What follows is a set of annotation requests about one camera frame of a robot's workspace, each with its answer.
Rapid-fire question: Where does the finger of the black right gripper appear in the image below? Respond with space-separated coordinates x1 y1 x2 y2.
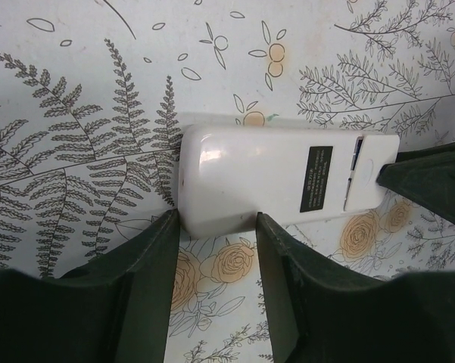
376 142 455 225

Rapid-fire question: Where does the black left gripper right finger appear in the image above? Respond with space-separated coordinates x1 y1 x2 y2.
256 213 455 362

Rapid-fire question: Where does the white battery cover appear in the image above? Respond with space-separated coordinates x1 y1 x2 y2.
344 134 400 213

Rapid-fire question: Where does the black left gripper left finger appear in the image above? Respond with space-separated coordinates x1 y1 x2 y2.
0 209 180 362

